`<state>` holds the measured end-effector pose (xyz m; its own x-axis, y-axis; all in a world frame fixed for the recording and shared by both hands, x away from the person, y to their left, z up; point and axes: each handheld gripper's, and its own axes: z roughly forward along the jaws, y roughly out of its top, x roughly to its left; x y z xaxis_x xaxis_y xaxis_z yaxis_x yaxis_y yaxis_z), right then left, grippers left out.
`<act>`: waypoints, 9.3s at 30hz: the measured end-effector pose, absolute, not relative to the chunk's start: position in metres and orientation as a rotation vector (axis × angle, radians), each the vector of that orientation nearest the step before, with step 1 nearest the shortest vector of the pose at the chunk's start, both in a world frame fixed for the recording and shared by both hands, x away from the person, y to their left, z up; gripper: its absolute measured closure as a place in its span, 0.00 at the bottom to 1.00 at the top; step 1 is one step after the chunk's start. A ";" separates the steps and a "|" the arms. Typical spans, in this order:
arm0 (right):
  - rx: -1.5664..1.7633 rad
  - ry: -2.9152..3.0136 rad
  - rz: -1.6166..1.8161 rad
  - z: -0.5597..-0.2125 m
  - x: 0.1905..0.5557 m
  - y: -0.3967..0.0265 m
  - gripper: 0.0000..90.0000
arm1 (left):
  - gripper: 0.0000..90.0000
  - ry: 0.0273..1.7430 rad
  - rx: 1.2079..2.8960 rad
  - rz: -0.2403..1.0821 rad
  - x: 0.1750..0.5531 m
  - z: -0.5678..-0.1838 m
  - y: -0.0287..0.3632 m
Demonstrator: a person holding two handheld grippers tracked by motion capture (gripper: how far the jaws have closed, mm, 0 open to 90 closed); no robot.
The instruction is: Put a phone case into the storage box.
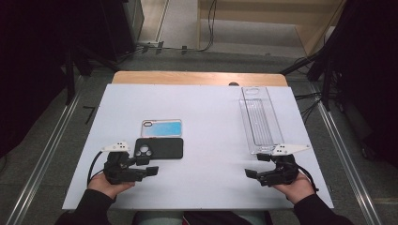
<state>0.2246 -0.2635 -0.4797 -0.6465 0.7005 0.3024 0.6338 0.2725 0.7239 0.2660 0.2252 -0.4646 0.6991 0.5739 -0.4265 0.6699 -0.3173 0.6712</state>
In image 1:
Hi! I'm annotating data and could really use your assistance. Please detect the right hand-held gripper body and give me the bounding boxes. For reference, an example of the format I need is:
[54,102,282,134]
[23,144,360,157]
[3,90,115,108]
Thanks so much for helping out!
[256,143,312,188]

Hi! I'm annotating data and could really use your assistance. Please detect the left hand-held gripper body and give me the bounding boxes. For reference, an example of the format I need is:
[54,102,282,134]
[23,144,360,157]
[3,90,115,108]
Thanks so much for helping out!
[101,141,148,186]

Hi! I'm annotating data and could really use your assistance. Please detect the black phone case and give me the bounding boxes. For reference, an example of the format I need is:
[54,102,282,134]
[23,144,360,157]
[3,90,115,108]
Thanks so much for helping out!
[133,137,184,160]

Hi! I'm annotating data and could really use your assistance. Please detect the clear plastic rack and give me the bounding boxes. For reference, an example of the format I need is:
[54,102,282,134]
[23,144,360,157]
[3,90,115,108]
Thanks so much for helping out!
[238,86,285,156]

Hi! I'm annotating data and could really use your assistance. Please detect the translucent phone case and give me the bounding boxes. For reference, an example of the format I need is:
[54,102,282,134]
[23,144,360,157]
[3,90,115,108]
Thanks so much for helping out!
[140,118,183,139]

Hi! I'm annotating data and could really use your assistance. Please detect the person's right hand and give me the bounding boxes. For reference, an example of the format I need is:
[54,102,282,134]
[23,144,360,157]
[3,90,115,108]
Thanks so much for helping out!
[271,172,316,205]

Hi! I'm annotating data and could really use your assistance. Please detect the person's left hand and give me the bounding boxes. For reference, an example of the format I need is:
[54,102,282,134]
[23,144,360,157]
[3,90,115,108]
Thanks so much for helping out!
[87,172,136,200]

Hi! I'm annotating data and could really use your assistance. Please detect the wooden table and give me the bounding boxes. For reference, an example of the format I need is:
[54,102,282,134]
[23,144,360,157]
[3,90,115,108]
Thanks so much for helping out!
[111,70,289,87]

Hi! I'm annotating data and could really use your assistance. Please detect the black metal stand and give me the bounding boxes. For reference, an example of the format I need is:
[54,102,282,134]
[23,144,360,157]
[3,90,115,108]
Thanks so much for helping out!
[64,46,95,106]
[280,46,345,112]

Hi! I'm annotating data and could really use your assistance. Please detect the black cabinet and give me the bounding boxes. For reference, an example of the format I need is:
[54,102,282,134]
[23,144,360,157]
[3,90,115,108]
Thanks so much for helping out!
[99,0,145,62]

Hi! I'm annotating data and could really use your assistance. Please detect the wooden shelf unit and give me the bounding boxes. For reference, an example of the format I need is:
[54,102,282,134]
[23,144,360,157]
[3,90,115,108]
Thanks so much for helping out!
[196,0,348,58]

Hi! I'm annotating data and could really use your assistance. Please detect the right hand-held gripper cable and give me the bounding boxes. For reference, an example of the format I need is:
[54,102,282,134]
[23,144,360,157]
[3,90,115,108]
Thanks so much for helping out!
[295,163,320,192]

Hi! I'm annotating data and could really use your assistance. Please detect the hand-held gripper cable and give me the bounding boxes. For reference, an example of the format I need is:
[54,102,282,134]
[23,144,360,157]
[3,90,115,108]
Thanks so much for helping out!
[295,163,320,192]
[86,150,106,188]

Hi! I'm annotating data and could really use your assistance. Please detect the left hand-held gripper cable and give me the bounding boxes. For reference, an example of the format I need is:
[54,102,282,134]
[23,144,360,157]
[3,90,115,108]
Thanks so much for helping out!
[86,150,106,188]

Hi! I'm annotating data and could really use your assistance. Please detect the metal floor rail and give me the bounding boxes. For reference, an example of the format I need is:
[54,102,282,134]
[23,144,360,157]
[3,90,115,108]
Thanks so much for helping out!
[313,90,383,225]
[6,76,84,225]

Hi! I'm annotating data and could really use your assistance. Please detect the black floor cables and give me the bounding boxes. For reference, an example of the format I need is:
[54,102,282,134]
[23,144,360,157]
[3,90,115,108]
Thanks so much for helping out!
[294,92,324,124]

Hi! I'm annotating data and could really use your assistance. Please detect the hanging black cable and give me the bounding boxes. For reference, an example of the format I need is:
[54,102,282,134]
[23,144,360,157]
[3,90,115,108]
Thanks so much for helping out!
[200,0,219,53]

